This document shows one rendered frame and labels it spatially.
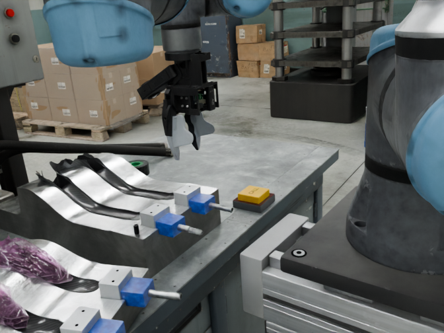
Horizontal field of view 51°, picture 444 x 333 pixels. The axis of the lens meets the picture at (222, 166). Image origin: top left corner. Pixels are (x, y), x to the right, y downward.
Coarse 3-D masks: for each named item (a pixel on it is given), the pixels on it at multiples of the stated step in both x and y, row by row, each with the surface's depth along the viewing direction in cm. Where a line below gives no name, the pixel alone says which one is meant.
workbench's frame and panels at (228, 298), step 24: (312, 192) 152; (264, 216) 113; (312, 216) 158; (240, 240) 104; (216, 264) 96; (192, 288) 90; (216, 288) 107; (240, 288) 120; (168, 312) 84; (192, 312) 105; (216, 312) 109; (240, 312) 122
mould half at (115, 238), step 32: (32, 192) 101; (96, 192) 107; (0, 224) 114; (32, 224) 105; (64, 224) 98; (96, 224) 94; (128, 224) 92; (192, 224) 99; (96, 256) 96; (128, 256) 90; (160, 256) 91
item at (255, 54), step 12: (252, 24) 760; (264, 24) 751; (240, 36) 754; (252, 36) 741; (264, 36) 757; (240, 48) 762; (252, 48) 751; (264, 48) 740; (288, 48) 748; (240, 60) 774; (252, 60) 756; (264, 60) 745; (240, 72) 775; (252, 72) 762; (264, 72) 753; (288, 72) 756
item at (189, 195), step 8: (176, 192) 99; (184, 192) 98; (192, 192) 99; (200, 192) 101; (176, 200) 99; (184, 200) 98; (192, 200) 97; (200, 200) 97; (208, 200) 97; (192, 208) 98; (200, 208) 97; (208, 208) 97; (216, 208) 96; (224, 208) 95; (232, 208) 95
